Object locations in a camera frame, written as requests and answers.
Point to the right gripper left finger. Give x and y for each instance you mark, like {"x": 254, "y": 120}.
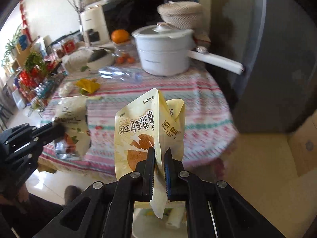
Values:
{"x": 105, "y": 210}

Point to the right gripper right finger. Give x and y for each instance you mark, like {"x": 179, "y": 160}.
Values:
{"x": 213, "y": 209}

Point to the white nut snack bag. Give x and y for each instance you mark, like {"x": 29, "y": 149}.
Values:
{"x": 71, "y": 112}

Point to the cream bread snack bag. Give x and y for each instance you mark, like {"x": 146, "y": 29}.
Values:
{"x": 149, "y": 121}

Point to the crumpled white tissue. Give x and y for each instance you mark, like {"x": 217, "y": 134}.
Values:
{"x": 65, "y": 90}

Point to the patterned striped tablecloth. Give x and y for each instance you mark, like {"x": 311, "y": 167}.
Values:
{"x": 209, "y": 127}

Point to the green leafy vegetable bunch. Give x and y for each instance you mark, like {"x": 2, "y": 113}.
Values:
{"x": 35, "y": 59}

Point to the yellow crumpled wrapper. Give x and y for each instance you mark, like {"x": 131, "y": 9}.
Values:
{"x": 90, "y": 86}

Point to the small green pepper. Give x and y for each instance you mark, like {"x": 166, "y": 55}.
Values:
{"x": 84, "y": 68}

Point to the cardboard box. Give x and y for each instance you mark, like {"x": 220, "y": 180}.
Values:
{"x": 303, "y": 146}

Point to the dark green squash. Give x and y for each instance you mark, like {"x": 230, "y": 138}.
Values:
{"x": 97, "y": 54}

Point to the clear plastic water bottle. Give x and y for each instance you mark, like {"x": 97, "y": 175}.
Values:
{"x": 121, "y": 74}

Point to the clear glass jar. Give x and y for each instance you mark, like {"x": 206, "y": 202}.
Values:
{"x": 126, "y": 53}

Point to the cream air fryer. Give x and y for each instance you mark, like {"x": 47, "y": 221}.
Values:
{"x": 94, "y": 26}

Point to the large orange fruit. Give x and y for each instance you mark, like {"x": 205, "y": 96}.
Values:
{"x": 119, "y": 36}

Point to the glass vase with twigs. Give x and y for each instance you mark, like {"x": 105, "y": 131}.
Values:
{"x": 79, "y": 7}

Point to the white electric cooking pot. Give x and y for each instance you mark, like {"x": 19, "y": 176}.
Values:
{"x": 165, "y": 50}

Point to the black microwave oven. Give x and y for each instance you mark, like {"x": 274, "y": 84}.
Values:
{"x": 131, "y": 15}

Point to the grey refrigerator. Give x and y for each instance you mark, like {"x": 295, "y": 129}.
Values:
{"x": 275, "y": 41}

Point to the woven white basket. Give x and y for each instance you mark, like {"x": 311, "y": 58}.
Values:
{"x": 183, "y": 15}

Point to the black wire storage rack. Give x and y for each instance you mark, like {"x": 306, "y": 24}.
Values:
{"x": 36, "y": 88}

